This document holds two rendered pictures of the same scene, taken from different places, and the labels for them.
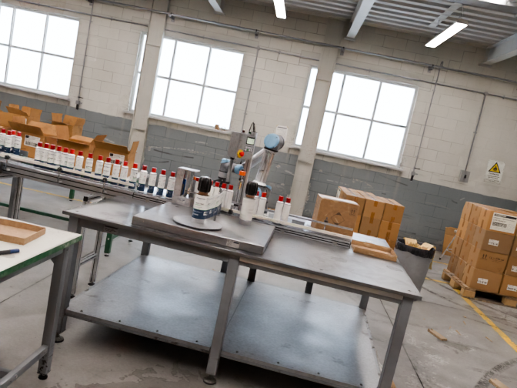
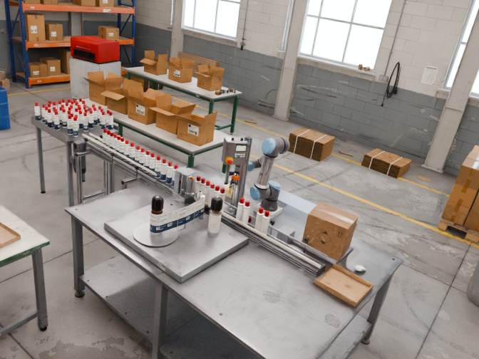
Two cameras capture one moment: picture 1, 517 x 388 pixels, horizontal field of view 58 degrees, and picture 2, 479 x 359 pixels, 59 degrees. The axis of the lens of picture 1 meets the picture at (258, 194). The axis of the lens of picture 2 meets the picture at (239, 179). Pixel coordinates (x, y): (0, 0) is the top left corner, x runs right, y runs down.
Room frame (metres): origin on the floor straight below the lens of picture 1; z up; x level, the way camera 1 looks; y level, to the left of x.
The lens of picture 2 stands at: (1.00, -1.35, 2.55)
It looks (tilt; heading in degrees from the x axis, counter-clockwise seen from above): 25 degrees down; 30
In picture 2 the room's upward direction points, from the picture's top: 8 degrees clockwise
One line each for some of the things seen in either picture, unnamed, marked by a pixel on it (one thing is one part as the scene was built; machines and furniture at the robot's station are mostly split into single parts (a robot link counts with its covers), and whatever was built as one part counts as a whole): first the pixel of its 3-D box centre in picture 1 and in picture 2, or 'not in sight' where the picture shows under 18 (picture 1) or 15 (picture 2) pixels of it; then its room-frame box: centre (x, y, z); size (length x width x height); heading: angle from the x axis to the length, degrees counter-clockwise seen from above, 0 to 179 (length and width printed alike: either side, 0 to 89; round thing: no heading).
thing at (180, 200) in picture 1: (185, 186); (185, 185); (3.40, 0.53, 1.01); 0.14 x 0.13 x 0.26; 84
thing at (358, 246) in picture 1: (373, 249); (343, 283); (3.34, -0.89, 0.85); 0.30 x 0.26 x 0.04; 84
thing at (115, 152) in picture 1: (115, 155); (197, 124); (4.77, 1.51, 0.97); 0.51 x 0.39 x 0.37; 2
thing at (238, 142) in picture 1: (241, 145); (234, 151); (3.54, 0.20, 1.38); 0.17 x 0.10 x 0.19; 139
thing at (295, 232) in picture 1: (240, 218); (229, 220); (3.44, 0.10, 0.85); 1.65 x 0.11 x 0.05; 84
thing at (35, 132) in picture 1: (33, 138); (145, 105); (4.78, 2.37, 0.97); 0.45 x 0.38 x 0.37; 179
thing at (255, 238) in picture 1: (209, 225); (177, 232); (3.01, 0.27, 0.86); 0.80 x 0.67 x 0.05; 84
